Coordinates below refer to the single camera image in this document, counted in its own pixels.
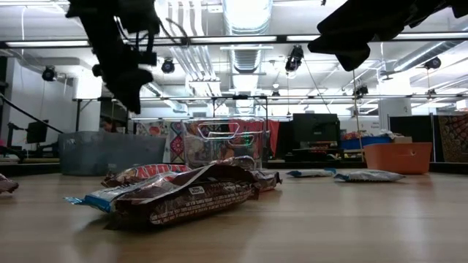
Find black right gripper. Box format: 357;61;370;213
408;0;468;29

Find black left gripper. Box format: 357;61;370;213
80;17;155;115

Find brown candy with orange lettering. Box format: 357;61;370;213
101;163;193;188

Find blue and white candy bar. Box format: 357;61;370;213
286;167;338;179
64;171;205;215
333;169;406;183

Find long brown candy bar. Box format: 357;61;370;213
104;162;263;231

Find white LED light strip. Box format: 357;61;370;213
394;32;468;40
5;39;91;47
286;34;321;42
189;35;278;43

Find person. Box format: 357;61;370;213
99;115;118;134

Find grey translucent plastic bin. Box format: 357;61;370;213
57;130;167;177

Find colourful patterned cloth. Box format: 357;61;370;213
134;120;186;164

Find large black monitor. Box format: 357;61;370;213
291;113;341;150

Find clear plastic bin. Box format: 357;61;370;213
181;117;267;175

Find blue storage bin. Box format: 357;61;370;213
341;135;395;151

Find black panel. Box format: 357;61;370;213
388;115;438;144

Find small black monitor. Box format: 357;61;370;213
26;119;50;145

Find red cloth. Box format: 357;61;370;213
228;119;281;158

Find orange plastic bin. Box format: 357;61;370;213
363;142;433;175

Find dark patterned cloth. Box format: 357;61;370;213
437;114;468;163

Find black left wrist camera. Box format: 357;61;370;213
137;50;159;68

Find thin hanging cord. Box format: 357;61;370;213
351;69;364;161

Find thin black cable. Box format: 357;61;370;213
0;92;66;134

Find silver ventilation duct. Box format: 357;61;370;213
221;0;274;115

